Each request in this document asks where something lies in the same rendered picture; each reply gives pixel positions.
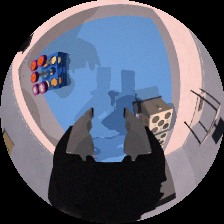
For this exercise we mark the blue tube rack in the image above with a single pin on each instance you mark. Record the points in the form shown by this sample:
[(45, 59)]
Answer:
[(56, 72)]

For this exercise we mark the blue bench mat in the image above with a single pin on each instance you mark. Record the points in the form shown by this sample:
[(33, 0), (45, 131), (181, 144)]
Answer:
[(111, 63)]

